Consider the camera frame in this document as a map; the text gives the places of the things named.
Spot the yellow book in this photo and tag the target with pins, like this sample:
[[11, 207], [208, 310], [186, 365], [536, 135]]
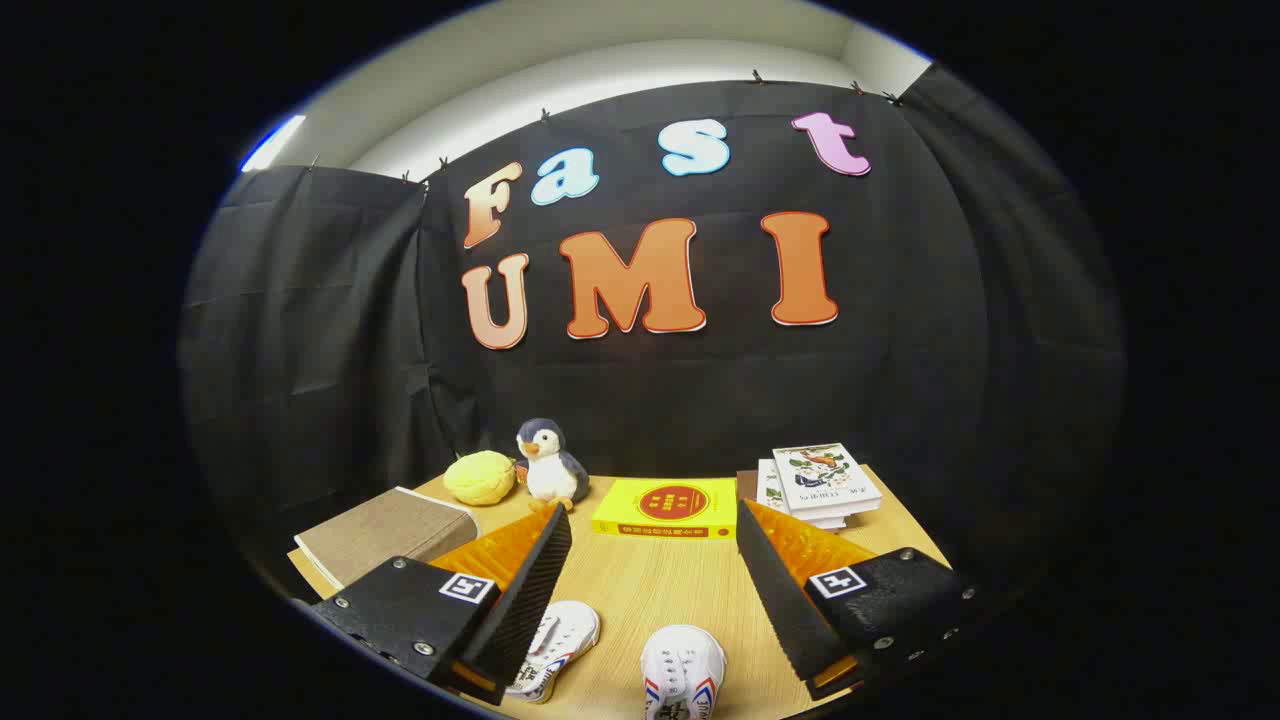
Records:
[[665, 505]]

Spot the white canvas shoe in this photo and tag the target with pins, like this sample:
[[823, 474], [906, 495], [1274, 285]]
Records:
[[683, 665], [565, 635]]

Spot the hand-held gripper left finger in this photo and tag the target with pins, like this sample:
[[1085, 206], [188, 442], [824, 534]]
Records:
[[530, 590]]

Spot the beige fabric storage box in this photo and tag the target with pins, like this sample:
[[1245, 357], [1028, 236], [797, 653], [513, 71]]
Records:
[[380, 535]]

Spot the penguin plush toy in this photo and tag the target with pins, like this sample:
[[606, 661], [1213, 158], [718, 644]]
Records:
[[550, 475]]

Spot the white floral cover book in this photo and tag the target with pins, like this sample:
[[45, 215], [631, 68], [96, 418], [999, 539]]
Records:
[[825, 480]]

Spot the yellow round plush toy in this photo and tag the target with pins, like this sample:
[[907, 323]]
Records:
[[480, 478]]

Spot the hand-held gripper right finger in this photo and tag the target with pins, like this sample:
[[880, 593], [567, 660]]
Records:
[[775, 590]]

